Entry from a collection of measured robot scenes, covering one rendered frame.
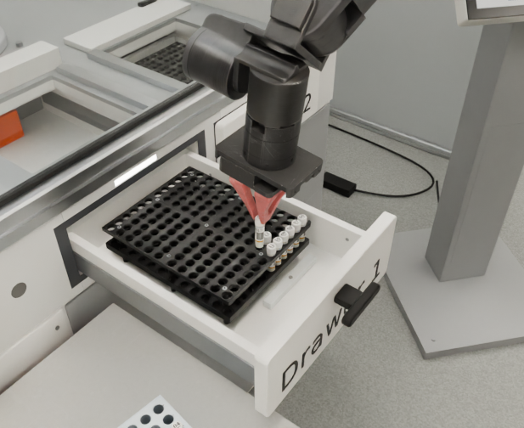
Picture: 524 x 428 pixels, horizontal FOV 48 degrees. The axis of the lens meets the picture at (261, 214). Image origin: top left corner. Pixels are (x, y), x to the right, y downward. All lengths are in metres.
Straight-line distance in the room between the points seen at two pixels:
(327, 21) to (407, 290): 1.46
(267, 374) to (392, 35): 2.00
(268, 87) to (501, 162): 1.23
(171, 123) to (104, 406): 0.40
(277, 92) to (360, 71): 2.08
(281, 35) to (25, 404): 0.56
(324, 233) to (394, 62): 1.74
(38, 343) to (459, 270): 1.40
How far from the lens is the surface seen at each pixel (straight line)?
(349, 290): 0.71
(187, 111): 0.89
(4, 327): 0.83
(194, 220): 0.81
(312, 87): 1.16
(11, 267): 0.79
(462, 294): 1.97
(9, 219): 0.75
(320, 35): 0.57
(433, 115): 2.55
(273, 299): 0.78
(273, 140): 0.59
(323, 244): 0.86
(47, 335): 0.89
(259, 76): 0.56
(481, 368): 1.85
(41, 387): 0.85
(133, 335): 0.87
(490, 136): 1.65
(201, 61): 0.60
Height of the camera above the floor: 1.43
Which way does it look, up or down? 41 degrees down
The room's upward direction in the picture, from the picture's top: straight up
